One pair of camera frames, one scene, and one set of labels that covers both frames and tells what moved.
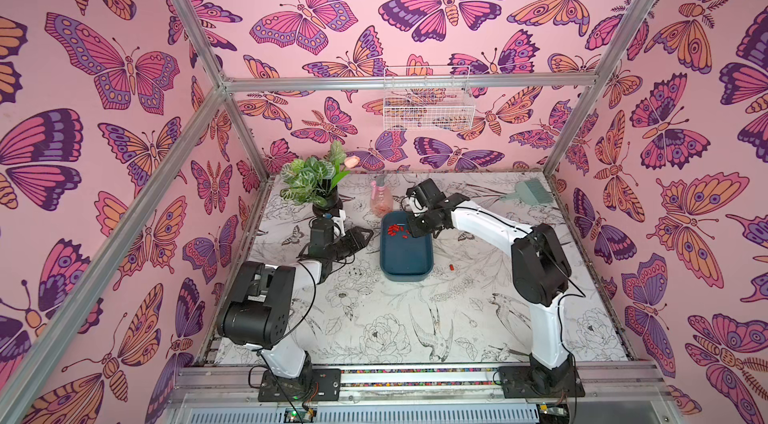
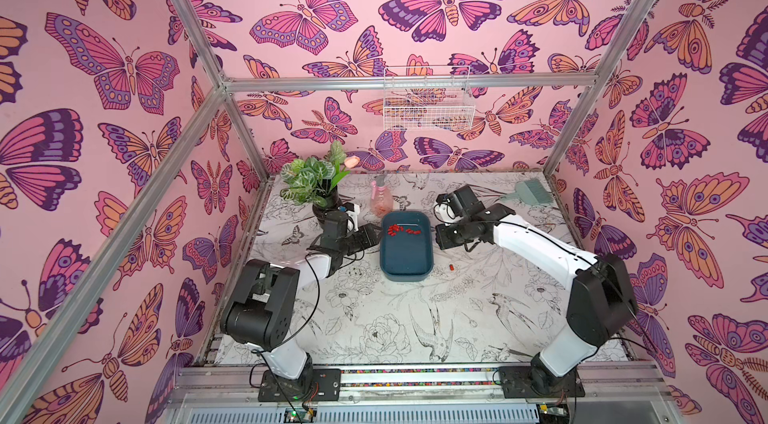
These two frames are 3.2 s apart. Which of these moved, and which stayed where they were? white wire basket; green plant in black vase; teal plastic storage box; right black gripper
Moved: right black gripper
Stayed: teal plastic storage box; white wire basket; green plant in black vase
